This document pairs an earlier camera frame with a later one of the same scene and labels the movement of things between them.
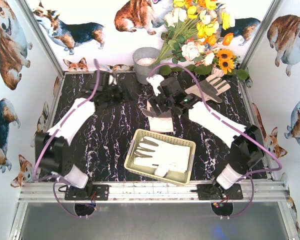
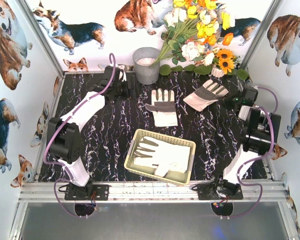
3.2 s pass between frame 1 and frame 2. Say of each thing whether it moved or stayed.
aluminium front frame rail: stayed
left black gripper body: moved
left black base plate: stayed
